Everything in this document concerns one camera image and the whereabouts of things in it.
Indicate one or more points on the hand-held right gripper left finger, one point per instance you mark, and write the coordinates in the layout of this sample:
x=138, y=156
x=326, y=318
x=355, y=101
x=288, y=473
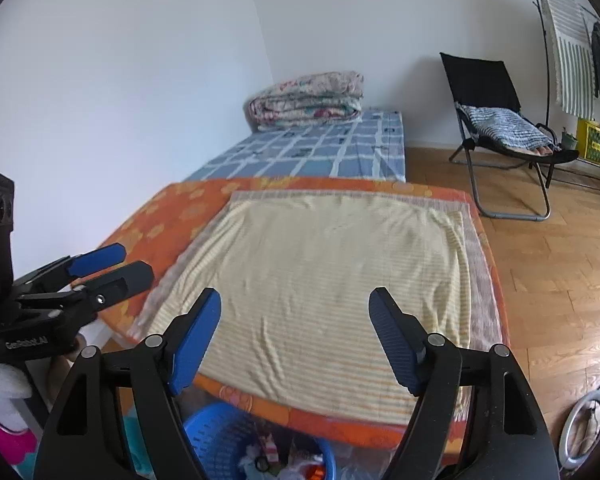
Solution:
x=195, y=345

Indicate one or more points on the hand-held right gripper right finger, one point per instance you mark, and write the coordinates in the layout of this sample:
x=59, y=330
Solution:
x=395, y=340

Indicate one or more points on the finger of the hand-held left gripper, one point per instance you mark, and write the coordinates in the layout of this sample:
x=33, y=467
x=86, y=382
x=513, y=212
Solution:
x=100, y=257
x=130, y=277

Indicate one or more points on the blue plastic basket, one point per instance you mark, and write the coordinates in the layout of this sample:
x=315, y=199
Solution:
x=215, y=430

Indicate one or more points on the person's left forearm pink sleeve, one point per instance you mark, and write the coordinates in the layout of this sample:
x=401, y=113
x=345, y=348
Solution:
x=0, y=405

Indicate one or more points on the person's left hand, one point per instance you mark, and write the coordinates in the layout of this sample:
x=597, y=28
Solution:
x=62, y=372

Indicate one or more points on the orange patterned mattress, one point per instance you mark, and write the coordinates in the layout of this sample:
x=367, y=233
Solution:
x=180, y=200

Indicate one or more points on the yellow striped blanket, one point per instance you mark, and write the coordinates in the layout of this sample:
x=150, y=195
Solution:
x=330, y=270

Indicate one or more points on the blue checked mattress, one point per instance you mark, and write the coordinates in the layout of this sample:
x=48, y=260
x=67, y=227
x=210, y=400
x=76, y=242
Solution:
x=320, y=150

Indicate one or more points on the striped cloth on chair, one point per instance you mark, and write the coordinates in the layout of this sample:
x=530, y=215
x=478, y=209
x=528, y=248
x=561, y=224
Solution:
x=505, y=127

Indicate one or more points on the folded floral quilt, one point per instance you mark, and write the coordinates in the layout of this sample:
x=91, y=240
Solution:
x=305, y=100

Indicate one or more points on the green plant pot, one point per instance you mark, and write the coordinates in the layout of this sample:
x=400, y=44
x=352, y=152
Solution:
x=570, y=141

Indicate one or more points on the black folding chair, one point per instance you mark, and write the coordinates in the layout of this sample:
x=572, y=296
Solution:
x=475, y=77

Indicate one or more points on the yellow plastic crate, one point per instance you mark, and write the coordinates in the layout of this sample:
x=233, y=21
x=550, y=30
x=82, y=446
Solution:
x=594, y=142

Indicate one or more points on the striped hanging towel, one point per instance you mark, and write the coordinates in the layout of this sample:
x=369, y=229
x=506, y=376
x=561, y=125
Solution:
x=567, y=50

